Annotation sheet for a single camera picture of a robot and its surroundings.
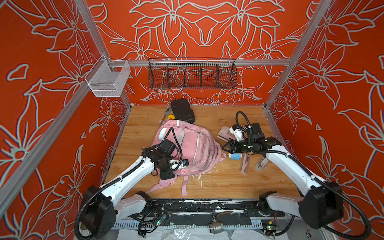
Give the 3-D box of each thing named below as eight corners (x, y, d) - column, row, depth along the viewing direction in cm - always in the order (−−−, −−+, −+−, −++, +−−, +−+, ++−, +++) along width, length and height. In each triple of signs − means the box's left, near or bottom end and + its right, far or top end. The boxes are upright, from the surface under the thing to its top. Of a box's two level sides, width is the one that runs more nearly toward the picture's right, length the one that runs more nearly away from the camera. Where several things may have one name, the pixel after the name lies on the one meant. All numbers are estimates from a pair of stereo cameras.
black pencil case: (178, 128, 106) (178, 124, 102) (170, 105, 122) (170, 100, 118) (197, 123, 109) (197, 119, 105) (187, 101, 125) (187, 97, 121)
